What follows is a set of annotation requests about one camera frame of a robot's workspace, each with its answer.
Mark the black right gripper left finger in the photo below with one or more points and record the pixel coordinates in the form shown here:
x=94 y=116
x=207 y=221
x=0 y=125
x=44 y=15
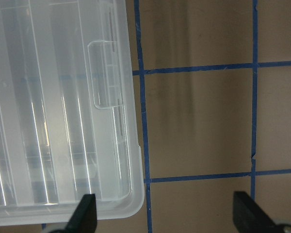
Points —
x=84 y=218

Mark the clear plastic box lid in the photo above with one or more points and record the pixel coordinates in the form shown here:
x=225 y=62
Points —
x=67 y=112

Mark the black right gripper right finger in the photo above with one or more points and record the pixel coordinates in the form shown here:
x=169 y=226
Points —
x=248 y=217

